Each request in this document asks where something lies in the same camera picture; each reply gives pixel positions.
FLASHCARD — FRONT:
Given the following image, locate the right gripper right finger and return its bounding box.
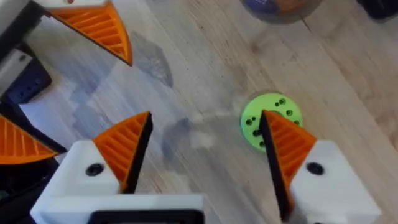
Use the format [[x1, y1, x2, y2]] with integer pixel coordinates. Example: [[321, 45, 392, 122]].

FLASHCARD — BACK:
[[258, 109, 382, 224]]

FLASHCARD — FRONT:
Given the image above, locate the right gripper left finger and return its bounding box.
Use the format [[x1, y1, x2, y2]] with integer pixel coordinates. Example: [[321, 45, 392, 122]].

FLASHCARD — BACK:
[[46, 111, 154, 197]]

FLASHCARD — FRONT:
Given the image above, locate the blue electric screwdriver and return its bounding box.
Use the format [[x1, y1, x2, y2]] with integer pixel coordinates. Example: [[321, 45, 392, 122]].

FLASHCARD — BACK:
[[356, 0, 398, 21]]

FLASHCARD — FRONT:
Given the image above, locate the green disc with holes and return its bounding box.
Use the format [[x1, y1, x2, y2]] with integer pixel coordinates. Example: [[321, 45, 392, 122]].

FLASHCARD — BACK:
[[240, 92, 304, 154]]

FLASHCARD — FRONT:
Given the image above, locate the round tub with toys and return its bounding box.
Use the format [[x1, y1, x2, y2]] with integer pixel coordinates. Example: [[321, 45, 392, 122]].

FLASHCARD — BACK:
[[240, 0, 315, 25]]

